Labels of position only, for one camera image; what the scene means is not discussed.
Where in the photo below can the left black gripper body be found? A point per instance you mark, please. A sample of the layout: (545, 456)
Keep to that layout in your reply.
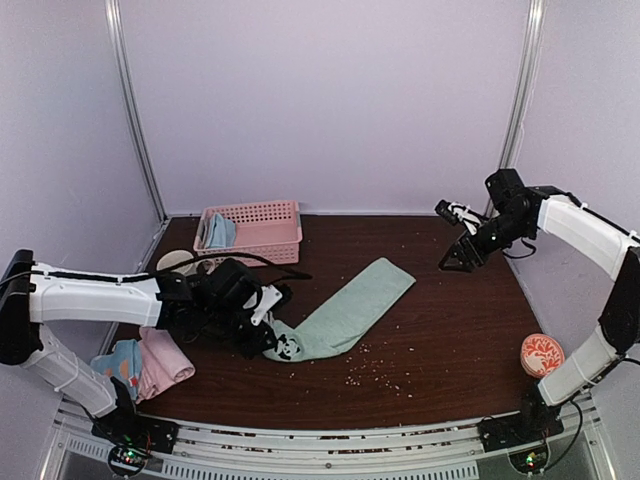
(247, 346)

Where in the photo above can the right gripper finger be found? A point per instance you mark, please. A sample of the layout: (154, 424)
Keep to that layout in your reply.
(454, 264)
(456, 249)

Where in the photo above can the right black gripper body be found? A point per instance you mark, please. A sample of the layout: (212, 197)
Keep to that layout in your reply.
(481, 252)

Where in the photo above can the green towel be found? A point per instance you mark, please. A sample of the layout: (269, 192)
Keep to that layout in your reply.
(340, 322)

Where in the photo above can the light blue towel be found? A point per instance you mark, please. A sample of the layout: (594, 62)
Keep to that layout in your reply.
(220, 233)

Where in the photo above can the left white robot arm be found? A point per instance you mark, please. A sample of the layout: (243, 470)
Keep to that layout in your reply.
(229, 299)

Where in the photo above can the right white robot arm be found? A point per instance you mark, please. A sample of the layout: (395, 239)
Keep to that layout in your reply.
(521, 213)

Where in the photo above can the pink towel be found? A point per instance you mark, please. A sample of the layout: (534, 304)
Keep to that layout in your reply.
(164, 365)

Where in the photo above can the patterned ceramic mug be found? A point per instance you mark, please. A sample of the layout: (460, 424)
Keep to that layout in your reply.
(172, 258)

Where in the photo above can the pink plastic basket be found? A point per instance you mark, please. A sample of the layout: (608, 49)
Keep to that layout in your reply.
(271, 230)

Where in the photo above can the blue patterned towel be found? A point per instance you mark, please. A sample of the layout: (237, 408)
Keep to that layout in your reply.
(124, 363)

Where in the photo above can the orange patterned coaster stack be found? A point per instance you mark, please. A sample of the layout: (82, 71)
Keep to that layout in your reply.
(540, 355)

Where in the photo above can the left circuit board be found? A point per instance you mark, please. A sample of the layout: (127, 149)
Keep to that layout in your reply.
(126, 462)

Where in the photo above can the circuit board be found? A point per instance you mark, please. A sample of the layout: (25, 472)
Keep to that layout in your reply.
(529, 461)
(126, 462)

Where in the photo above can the right circuit board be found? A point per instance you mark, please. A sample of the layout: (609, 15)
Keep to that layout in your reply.
(529, 461)

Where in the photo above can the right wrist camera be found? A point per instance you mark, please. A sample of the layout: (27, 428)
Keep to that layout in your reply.
(456, 213)

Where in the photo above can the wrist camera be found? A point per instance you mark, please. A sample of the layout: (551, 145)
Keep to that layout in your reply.
(456, 213)
(269, 298)

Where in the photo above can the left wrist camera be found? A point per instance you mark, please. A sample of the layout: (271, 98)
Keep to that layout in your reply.
(269, 298)

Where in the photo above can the right aluminium post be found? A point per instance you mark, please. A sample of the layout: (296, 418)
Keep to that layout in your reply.
(525, 82)

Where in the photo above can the aluminium post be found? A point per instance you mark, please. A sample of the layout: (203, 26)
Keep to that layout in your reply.
(525, 82)
(117, 37)

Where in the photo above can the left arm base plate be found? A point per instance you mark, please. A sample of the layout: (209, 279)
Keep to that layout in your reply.
(145, 434)

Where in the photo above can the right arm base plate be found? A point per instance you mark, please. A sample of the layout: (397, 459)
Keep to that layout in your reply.
(497, 433)

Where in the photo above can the left aluminium post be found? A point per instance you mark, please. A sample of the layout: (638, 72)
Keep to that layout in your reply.
(117, 37)

